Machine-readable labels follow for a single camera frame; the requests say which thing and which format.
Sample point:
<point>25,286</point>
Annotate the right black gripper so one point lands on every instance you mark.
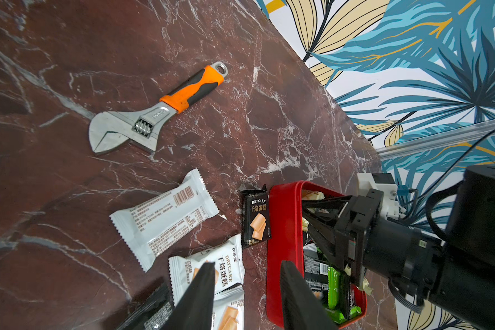
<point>348,230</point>

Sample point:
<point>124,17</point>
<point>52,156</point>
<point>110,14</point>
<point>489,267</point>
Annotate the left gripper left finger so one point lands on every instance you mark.
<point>195,309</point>

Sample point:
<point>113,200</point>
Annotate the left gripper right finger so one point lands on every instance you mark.
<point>301,310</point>

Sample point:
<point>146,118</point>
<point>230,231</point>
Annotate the black cookie packet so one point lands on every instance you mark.
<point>153,313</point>

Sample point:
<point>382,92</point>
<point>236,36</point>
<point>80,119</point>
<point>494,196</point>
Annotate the red storage box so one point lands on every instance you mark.
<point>286,244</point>

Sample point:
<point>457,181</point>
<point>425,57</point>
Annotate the white drycake cookie packet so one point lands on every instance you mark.
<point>229,269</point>

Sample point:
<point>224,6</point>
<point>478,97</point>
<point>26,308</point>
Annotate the small black drycake packet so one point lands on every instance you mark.
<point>256,216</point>

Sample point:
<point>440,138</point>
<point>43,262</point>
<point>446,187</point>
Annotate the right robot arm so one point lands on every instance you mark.
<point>453,268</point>

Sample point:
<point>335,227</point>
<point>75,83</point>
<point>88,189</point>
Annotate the green snack packet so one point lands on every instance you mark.
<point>341,304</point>

